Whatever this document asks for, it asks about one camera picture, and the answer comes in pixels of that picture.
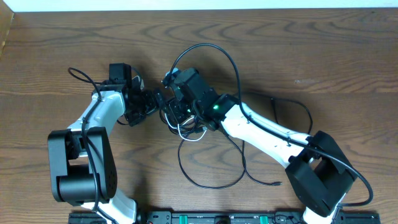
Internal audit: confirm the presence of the white cable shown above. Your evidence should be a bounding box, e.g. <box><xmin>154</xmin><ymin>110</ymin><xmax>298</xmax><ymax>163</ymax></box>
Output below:
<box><xmin>164</xmin><ymin>111</ymin><xmax>208</xmax><ymax>142</ymax></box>

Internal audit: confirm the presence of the black cable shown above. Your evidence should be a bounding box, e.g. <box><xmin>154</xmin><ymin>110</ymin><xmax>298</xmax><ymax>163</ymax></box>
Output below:
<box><xmin>158</xmin><ymin>96</ymin><xmax>313</xmax><ymax>190</ymax></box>

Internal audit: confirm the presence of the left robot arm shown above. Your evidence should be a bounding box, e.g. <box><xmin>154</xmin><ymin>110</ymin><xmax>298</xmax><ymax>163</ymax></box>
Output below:
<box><xmin>47</xmin><ymin>63</ymin><xmax>165</xmax><ymax>223</ymax></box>

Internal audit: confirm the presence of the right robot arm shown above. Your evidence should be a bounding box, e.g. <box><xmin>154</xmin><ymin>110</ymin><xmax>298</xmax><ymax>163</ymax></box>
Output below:
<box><xmin>162</xmin><ymin>68</ymin><xmax>356</xmax><ymax>223</ymax></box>

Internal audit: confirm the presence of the left camera cable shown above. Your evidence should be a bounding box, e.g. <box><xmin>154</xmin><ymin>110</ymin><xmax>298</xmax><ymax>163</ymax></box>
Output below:
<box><xmin>67</xmin><ymin>67</ymin><xmax>121</xmax><ymax>224</ymax></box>

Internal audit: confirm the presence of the camera cable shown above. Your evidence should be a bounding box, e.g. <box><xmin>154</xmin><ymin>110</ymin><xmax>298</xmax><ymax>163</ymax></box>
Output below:
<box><xmin>166</xmin><ymin>42</ymin><xmax>374</xmax><ymax>208</ymax></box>
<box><xmin>67</xmin><ymin>67</ymin><xmax>121</xmax><ymax>224</ymax></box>

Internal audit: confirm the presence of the right camera cable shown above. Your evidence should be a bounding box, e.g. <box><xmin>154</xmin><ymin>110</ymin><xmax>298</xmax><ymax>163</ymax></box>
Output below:
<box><xmin>166</xmin><ymin>42</ymin><xmax>374</xmax><ymax>208</ymax></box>

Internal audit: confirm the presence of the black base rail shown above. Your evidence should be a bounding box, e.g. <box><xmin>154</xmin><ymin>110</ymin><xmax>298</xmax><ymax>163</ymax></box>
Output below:
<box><xmin>68</xmin><ymin>210</ymin><xmax>382</xmax><ymax>224</ymax></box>

